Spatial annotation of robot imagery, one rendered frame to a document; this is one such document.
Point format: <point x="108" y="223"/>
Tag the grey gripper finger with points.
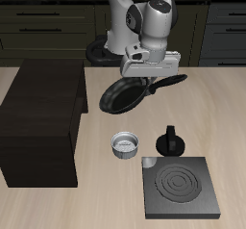
<point x="143" y="80"/>
<point x="152" y="85"/>

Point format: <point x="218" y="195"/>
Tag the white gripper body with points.
<point x="153" y="67"/>

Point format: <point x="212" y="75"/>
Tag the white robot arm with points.
<point x="121" y="21"/>

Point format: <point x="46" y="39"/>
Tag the round black stove knob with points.
<point x="170" y="144"/>

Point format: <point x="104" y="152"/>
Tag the dark grey stove plate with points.
<point x="179" y="188"/>

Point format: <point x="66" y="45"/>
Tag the black frying pan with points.
<point x="123" y="98"/>

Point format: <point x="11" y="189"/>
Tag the small silver fluted dish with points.
<point x="125" y="144"/>

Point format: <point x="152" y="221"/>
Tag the dark grey kitchen cupboard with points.
<point x="224" y="40"/>

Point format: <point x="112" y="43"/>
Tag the dark olive kitchen cupboard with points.
<point x="48" y="40"/>

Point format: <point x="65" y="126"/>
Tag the dark wooden cabinet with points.
<point x="38" y="120"/>

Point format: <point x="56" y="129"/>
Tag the flat black base plate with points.
<point x="93" y="55"/>

